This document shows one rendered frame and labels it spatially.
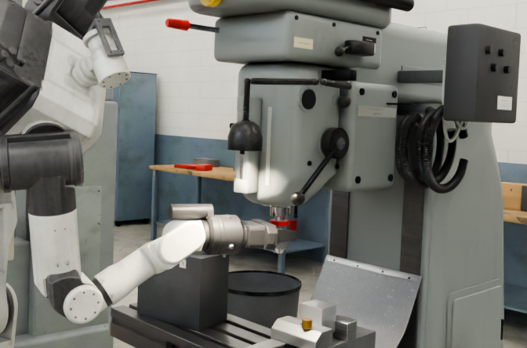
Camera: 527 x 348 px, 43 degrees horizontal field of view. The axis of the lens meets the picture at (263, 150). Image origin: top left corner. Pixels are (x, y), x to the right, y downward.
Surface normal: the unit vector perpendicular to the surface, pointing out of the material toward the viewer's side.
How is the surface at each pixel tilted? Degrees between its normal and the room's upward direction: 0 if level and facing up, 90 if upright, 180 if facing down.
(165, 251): 82
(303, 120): 90
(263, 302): 94
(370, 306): 63
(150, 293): 90
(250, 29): 90
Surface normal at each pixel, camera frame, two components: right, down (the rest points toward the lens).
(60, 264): 0.54, 0.18
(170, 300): -0.56, 0.02
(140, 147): 0.70, 0.07
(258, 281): -0.01, -0.01
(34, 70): 0.73, -0.47
